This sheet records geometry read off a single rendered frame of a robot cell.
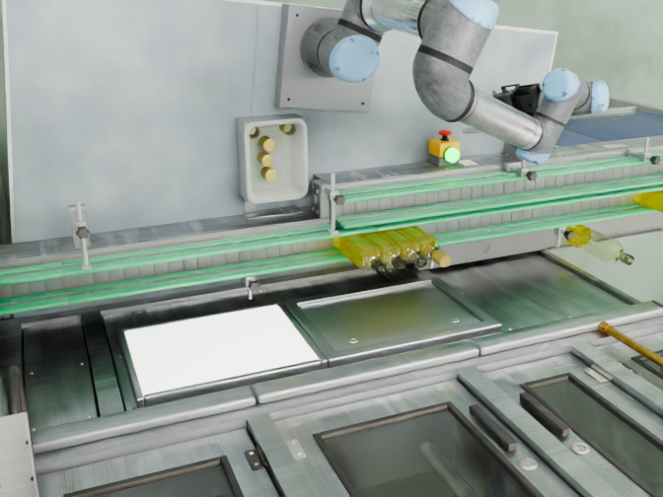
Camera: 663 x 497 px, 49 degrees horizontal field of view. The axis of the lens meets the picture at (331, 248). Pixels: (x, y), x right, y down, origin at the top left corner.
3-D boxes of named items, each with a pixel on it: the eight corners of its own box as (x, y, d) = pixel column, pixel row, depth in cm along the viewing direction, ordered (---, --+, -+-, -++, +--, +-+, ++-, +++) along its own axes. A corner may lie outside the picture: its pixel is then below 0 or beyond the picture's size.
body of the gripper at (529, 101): (498, 86, 191) (543, 79, 183) (507, 115, 195) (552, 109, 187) (487, 99, 186) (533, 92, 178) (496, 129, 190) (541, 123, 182)
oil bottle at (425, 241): (388, 238, 215) (422, 263, 197) (388, 219, 213) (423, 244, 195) (405, 235, 217) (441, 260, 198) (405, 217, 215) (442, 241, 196)
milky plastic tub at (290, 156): (240, 196, 207) (248, 205, 199) (236, 116, 199) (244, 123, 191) (298, 189, 213) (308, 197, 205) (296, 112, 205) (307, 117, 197)
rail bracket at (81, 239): (71, 246, 191) (78, 278, 172) (62, 183, 185) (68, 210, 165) (91, 244, 193) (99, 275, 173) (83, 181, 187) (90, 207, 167)
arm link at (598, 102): (599, 74, 170) (611, 83, 176) (552, 81, 177) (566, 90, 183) (598, 107, 169) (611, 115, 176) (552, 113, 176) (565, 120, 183)
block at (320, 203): (309, 212, 210) (318, 219, 204) (309, 180, 207) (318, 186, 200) (321, 210, 211) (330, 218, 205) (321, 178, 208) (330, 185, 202)
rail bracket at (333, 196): (319, 226, 205) (335, 241, 194) (318, 167, 199) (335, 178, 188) (329, 224, 206) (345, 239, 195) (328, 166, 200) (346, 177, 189)
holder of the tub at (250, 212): (241, 213, 209) (249, 222, 203) (236, 117, 199) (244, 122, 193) (297, 206, 215) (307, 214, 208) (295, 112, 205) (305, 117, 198)
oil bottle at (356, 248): (332, 246, 209) (363, 273, 191) (332, 227, 207) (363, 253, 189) (350, 244, 211) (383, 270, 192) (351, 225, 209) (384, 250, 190)
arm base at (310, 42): (303, 15, 191) (315, 19, 182) (356, 21, 196) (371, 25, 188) (296, 73, 196) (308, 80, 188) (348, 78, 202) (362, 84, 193)
